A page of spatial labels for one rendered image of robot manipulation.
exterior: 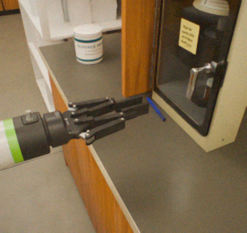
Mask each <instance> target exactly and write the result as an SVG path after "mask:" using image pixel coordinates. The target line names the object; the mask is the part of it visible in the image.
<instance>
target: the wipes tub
mask: <svg viewBox="0 0 247 233"><path fill-rule="evenodd" d="M73 33H74V42H75V47H76V57H77V61H78V62H80V63H83V64H87V65H90V64H95V63H98V62H100V61H102V60H103V35H102V28H101V27H100V26H98V25H94V24H84V25H79V26H77V27H75V28H74V29H73Z"/></svg>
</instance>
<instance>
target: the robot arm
mask: <svg viewBox="0 0 247 233"><path fill-rule="evenodd" d="M142 99H143V97H142V95H139V96H135V97H131V98H126V99H121V100H117V101H115V98H111V100H110V98H109V97H105V98H99V99H93V100H87V101H83V102H69V103H68V110H66V111H65V112H63V113H61V112H60V111H59V110H56V111H53V112H49V113H45V114H43V118H42V117H41V114H40V112H38V111H36V112H31V110H27V111H26V114H24V115H20V116H16V117H13V118H9V119H5V120H2V121H0V170H1V169H3V168H6V167H8V166H11V165H14V164H16V163H20V162H23V161H26V160H30V159H32V158H38V157H41V156H44V155H48V154H50V146H52V148H54V147H58V146H61V145H64V144H67V143H69V141H70V140H72V139H83V140H84V141H85V144H86V145H88V146H90V145H91V144H92V143H93V142H94V141H95V140H97V139H100V138H103V137H106V136H108V135H110V134H113V133H115V132H117V131H120V130H122V129H124V128H125V121H128V120H131V119H134V118H137V117H138V116H141V115H143V114H147V113H148V110H149V103H148V102H144V103H142ZM114 110H115V112H116V113H114V114H108V115H105V116H103V115H104V114H107V113H109V112H113V111H114Z"/></svg>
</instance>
